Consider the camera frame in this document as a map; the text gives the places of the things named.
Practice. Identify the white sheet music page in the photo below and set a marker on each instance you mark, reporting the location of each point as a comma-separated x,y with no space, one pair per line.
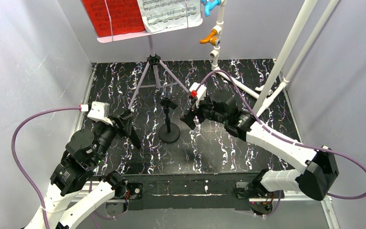
160,15

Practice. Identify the lilac perforated music desk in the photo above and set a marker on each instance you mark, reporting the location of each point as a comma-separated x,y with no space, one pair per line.
116,20

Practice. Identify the red sheet music page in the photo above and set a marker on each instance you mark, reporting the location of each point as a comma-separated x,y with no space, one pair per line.
114,17

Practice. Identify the black microphone desk stand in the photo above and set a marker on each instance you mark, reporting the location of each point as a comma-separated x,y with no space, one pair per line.
168,132

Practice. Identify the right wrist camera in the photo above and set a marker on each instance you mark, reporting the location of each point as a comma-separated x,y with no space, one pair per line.
198,91

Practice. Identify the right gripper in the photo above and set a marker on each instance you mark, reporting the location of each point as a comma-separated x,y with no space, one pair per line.
198,111

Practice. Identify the white pvc pipe frame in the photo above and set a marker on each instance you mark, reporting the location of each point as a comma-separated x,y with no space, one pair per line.
263,100

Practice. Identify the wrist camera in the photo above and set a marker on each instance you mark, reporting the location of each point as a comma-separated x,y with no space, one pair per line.
97,111
198,91

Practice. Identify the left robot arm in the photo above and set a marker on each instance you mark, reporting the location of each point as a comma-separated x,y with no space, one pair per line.
85,151

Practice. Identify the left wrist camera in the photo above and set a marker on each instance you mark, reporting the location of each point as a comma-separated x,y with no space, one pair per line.
97,111

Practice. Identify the lilac folding tripod stand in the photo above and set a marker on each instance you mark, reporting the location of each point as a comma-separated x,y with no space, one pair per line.
152,63

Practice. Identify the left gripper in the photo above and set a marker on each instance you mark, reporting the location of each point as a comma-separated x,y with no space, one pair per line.
119,123

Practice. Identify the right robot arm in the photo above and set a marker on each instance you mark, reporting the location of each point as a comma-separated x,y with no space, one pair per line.
313,173

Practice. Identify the blue tap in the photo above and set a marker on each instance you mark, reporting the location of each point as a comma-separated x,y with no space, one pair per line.
210,5

